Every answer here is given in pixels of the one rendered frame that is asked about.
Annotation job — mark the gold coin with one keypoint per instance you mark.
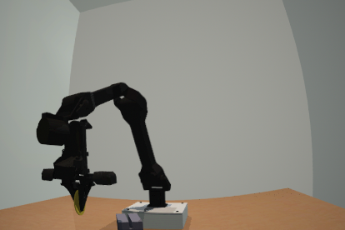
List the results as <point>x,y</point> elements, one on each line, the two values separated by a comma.
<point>76,204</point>

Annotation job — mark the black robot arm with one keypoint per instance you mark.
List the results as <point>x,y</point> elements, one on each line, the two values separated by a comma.
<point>54,129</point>

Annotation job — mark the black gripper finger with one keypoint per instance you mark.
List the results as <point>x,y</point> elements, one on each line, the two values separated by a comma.
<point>72,188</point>
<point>83,191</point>

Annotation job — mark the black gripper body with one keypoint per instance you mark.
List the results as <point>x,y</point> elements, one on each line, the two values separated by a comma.
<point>102,177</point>

